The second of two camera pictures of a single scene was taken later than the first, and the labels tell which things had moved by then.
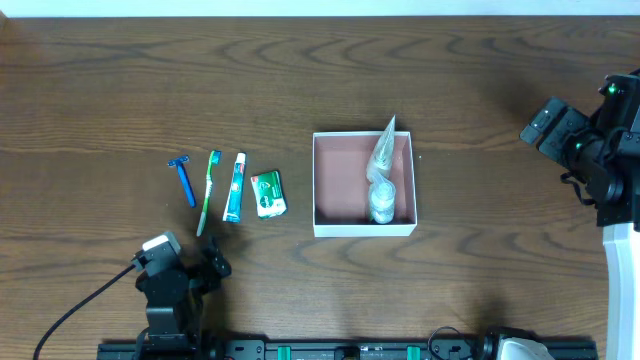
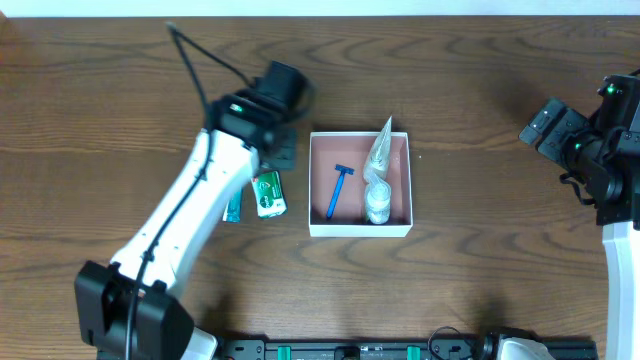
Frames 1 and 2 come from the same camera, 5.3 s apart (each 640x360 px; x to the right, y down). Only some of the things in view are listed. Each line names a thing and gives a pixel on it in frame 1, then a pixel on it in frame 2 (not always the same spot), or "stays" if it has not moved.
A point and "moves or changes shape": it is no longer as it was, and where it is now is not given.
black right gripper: (565, 138) stays
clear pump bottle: (382, 201) stays
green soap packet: (269, 194) stays
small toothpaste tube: (232, 211) stays
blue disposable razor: (178, 163) moves or changes shape
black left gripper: (201, 275) → (285, 150)
